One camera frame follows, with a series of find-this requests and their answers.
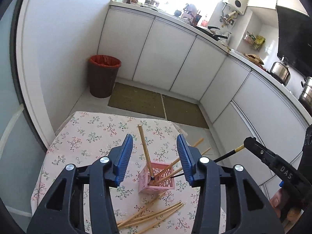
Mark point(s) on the dark teapot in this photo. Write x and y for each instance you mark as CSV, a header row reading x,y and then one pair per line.
x,y
178,12

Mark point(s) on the woven basket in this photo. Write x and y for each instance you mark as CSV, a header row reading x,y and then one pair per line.
x,y
253,59

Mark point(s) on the stainless steel steamer pot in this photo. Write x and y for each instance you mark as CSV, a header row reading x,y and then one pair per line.
x,y
307,92

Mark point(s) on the white jug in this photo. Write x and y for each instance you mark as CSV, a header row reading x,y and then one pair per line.
x,y
227,37

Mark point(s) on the pink perforated plastic holder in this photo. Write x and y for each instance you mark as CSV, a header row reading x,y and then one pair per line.
x,y
165,182

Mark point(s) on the olive floor mat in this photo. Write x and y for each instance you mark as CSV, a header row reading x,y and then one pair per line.
x,y
136,100
185,112

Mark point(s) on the black frying pan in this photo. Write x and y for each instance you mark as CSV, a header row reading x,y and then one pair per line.
x,y
212,34

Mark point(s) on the person's right hand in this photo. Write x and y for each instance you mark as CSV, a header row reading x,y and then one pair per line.
x,y
276,198

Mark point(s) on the frosted glass sliding door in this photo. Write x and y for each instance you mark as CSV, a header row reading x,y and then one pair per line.
x,y
14,151

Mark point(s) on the black range hood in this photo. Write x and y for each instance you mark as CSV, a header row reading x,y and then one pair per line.
x,y
295,36

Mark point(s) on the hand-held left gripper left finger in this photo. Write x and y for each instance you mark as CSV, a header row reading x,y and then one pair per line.
x,y
124,158

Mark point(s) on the red bottle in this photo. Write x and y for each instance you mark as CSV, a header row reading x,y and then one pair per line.
x,y
205,20

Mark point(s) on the brown trash bin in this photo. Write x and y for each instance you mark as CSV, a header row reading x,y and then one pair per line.
x,y
101,80

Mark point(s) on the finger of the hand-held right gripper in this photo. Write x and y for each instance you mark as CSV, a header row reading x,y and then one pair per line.
x,y
280,184
285,169

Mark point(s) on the red bin liner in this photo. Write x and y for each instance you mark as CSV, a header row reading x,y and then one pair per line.
x,y
104,61

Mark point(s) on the dark knife block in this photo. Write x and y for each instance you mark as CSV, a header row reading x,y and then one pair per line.
x,y
198,18

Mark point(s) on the pile of wooden chopsticks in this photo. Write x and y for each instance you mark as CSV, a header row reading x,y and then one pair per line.
x,y
156,213

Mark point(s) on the dark chopstick with gold band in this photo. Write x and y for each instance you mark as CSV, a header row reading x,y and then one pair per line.
x,y
226,154

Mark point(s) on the light wooden chopstick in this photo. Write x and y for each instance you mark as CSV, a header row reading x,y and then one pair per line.
x,y
206,150
198,141
145,151

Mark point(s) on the floral tablecloth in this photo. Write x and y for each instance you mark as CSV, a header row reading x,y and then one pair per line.
x,y
85,136

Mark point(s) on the white kitchen base cabinets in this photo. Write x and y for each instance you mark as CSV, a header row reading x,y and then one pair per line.
x,y
170,53

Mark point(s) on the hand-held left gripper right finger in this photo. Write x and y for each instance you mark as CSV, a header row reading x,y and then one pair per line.
x,y
184,158

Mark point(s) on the stainless steel kettle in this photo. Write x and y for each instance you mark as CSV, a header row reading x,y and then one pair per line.
x,y
280,72

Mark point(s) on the wall rack with packets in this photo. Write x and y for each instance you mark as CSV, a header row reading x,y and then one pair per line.
x,y
256,41

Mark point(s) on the grey plastic bag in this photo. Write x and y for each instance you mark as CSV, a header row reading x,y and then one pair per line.
x,y
190,9

